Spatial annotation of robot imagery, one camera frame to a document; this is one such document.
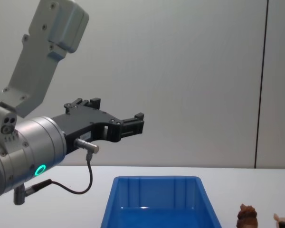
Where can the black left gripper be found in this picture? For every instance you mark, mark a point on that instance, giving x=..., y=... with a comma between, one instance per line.
x=95, y=121

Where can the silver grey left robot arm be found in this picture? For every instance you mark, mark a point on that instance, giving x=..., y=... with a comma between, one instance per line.
x=38, y=140

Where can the blue plastic bin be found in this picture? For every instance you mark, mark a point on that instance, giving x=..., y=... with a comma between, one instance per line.
x=156, y=213

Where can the brown toy animal figure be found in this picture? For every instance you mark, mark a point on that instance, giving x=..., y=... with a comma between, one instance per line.
x=248, y=215

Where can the tan toy animal figure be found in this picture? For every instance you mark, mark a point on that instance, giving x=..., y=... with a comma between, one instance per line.
x=283, y=221

